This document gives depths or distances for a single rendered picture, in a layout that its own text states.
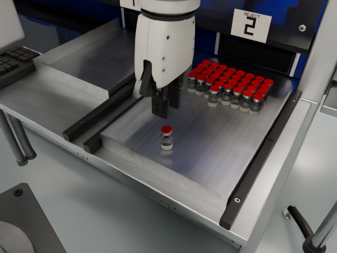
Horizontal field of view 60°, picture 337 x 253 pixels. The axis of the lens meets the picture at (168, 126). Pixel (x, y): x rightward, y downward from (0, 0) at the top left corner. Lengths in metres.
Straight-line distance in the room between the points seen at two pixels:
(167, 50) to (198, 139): 0.24
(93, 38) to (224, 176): 0.63
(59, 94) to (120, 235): 0.89
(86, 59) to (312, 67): 0.58
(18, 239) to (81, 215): 1.06
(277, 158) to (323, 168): 1.32
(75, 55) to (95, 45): 0.08
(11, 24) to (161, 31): 0.89
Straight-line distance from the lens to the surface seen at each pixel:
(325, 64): 0.71
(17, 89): 0.81
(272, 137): 0.59
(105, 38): 0.98
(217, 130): 0.61
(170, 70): 0.42
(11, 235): 0.53
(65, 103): 0.71
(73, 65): 0.85
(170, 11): 0.38
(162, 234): 1.45
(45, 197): 1.69
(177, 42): 0.41
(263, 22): 0.70
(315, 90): 0.74
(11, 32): 1.23
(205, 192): 0.47
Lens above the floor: 1.29
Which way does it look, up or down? 42 degrees down
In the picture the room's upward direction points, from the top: straight up
